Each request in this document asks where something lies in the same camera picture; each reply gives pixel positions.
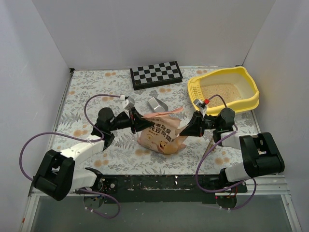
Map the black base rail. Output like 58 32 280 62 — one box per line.
79 169 242 206

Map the floral patterned table mat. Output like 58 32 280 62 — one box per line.
49 67 263 175

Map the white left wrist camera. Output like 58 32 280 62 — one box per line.
120 95 135 112

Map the silver metal scoop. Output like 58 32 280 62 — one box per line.
148 97 169 113

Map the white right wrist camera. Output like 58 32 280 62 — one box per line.
193 99 208 116

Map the black and silver chessboard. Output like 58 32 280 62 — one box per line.
130 61 183 90

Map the pink cat litter bag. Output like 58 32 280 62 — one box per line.
138 107 187 155

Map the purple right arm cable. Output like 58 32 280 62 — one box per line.
195 94 257 210

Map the small brown wooden ruler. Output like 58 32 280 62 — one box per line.
207 141 213 151

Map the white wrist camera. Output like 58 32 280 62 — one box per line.
193 99 208 116
120 95 135 112

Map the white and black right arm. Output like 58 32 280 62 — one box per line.
180 108 285 192

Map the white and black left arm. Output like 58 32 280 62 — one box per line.
32 107 154 201

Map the yellow and white litter box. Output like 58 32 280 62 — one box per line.
187 66 260 116

